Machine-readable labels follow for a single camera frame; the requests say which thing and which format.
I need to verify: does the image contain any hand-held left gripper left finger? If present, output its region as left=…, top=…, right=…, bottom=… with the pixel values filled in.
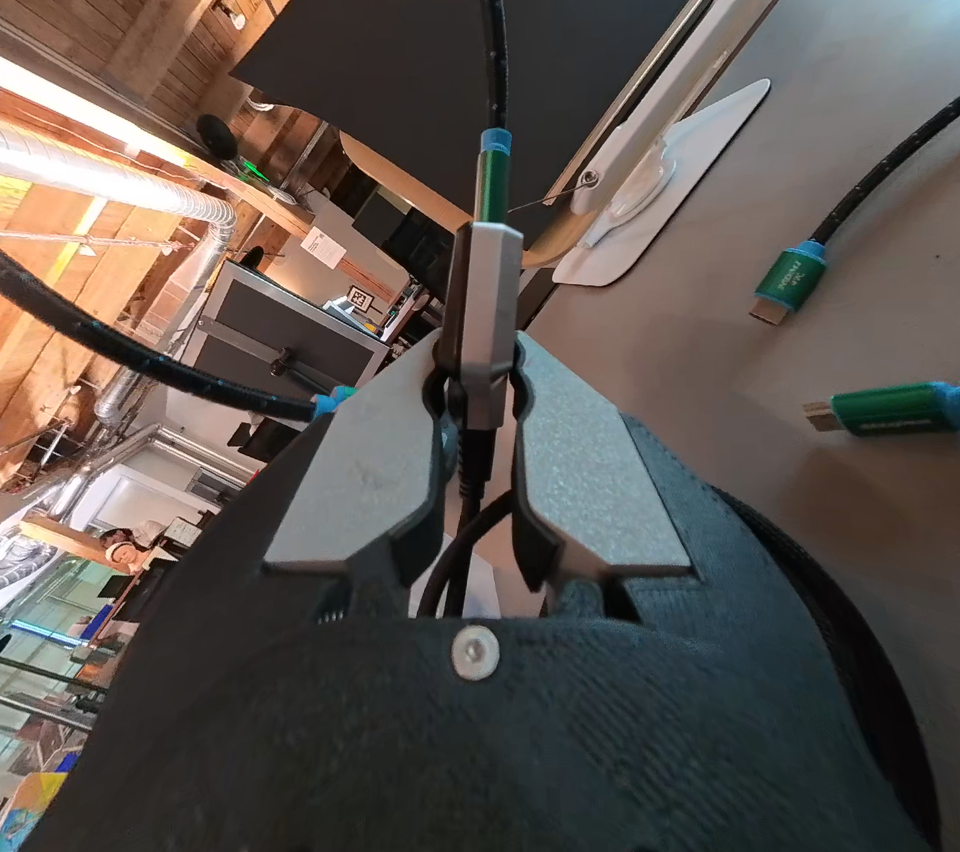
left=262, top=330, right=455, bottom=586

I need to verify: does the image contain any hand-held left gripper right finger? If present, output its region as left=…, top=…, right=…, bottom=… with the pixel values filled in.
left=510, top=330, right=695, bottom=613

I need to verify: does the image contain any black braided hub cable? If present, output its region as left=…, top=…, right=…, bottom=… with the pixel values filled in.
left=416, top=417, right=519, bottom=619

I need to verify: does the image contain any grey metal hub adapter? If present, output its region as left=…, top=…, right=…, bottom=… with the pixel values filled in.
left=438, top=220, right=526, bottom=429

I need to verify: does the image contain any grey framed display panel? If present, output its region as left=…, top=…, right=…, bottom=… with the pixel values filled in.
left=180, top=259, right=391, bottom=418

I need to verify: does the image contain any white paper sign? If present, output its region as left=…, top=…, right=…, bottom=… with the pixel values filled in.
left=300, top=225, right=348, bottom=268

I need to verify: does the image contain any thin metal rod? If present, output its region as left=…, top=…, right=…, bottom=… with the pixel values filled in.
left=506, top=188, right=594, bottom=215

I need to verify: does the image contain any black round ceiling device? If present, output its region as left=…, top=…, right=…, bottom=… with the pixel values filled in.
left=196, top=113, right=235, bottom=155

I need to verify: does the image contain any ceiling light strip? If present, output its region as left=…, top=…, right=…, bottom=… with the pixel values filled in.
left=0, top=57, right=189, bottom=163

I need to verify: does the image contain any black monitor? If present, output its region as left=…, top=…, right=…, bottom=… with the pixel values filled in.
left=228, top=0, right=807, bottom=253

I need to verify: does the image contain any silver ventilation duct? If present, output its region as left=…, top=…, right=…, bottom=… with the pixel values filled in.
left=0, top=120, right=240, bottom=429

